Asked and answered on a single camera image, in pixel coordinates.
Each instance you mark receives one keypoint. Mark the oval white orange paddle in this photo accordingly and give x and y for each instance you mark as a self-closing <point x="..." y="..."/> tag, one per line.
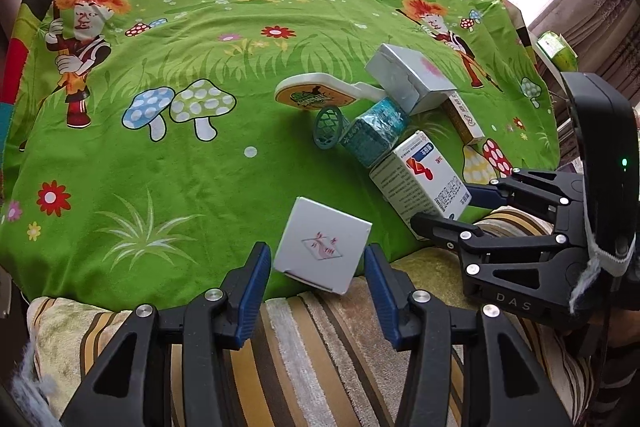
<point x="310" y="92"/>

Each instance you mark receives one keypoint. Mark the person's right forearm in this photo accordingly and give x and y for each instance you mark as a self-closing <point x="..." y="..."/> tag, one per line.
<point x="622" y="387"/>

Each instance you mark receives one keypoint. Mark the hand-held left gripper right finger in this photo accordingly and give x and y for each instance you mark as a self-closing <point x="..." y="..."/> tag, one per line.
<point x="385" y="297"/>

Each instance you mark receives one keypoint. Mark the white red medicine box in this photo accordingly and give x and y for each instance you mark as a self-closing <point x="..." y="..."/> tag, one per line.
<point x="417" y="182"/>

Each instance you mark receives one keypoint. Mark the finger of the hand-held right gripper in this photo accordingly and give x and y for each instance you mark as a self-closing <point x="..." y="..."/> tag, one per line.
<point x="440" y="232"/>
<point x="480" y="196"/>

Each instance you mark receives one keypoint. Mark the large white box pink mark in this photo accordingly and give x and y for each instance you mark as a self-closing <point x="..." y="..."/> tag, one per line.
<point x="412" y="77"/>

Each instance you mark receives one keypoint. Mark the brown patterned curtain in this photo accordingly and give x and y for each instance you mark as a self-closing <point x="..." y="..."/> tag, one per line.
<point x="595" y="2"/>

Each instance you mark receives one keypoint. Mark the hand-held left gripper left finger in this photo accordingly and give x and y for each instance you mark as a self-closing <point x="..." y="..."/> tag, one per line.
<point x="250" y="294"/>

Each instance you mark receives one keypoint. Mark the teal mesh basket toy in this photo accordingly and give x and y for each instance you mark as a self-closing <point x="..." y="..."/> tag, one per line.
<point x="329" y="127"/>

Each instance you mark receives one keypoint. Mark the white box with pink drawing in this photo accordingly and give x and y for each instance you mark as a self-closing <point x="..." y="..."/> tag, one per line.
<point x="322" y="244"/>

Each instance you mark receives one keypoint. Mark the teal patterned box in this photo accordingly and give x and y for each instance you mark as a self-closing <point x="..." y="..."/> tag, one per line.
<point x="375" y="132"/>

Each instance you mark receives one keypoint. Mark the yellow white slim box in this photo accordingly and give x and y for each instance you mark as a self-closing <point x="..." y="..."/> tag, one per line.
<point x="465" y="119"/>

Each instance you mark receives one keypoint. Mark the green cartoon printed blanket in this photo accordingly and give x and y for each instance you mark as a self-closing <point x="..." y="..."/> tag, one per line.
<point x="200" y="187"/>

